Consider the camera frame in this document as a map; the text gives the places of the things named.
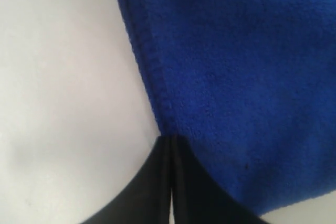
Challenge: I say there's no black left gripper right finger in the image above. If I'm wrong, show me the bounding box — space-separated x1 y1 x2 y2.
172 136 266 224

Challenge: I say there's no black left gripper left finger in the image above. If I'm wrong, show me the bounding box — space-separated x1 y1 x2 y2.
84 137 171 224

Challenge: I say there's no blue towel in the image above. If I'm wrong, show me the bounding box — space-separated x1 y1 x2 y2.
118 0 335 215

